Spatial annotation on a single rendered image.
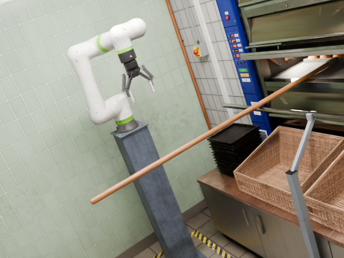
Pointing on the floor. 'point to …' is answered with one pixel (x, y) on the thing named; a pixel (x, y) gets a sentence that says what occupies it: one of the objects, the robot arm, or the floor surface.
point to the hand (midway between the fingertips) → (142, 94)
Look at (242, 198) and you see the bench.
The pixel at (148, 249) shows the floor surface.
